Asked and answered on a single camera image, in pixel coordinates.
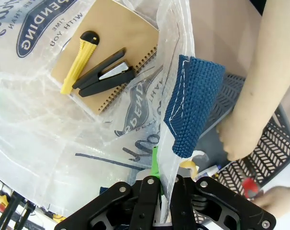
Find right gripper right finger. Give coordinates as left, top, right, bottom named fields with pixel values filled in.
left=168, top=176, right=277, bottom=230

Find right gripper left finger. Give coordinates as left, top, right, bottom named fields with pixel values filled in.
left=55, top=146, right=164, bottom=230

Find black stapler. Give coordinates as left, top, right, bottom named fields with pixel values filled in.
left=72, top=47, right=136, bottom=98

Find translucent shopping bag blue handles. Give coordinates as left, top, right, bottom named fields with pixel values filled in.
left=0, top=0, right=227, bottom=230

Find yellow black utility knife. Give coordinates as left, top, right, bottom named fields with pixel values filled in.
left=60, top=30, right=100, bottom=95

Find kraft spiral notebook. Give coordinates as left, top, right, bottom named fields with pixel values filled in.
left=50, top=0, right=160, bottom=115

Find person's right forearm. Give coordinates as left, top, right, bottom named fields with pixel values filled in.
left=231, top=0, right=290, bottom=135

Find person's left hand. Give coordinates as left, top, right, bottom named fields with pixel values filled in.
left=256, top=185, right=290, bottom=210

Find person's right hand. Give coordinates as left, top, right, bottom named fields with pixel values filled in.
left=215, top=115, right=268, bottom=161

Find yellowish tape roll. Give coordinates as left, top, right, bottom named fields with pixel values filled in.
left=179, top=159, right=200, bottom=180

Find small red item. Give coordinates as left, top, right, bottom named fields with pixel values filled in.
left=242, top=177, right=259, bottom=198

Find black stand legs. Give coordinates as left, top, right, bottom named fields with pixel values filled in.
left=0, top=191, right=38, bottom=230

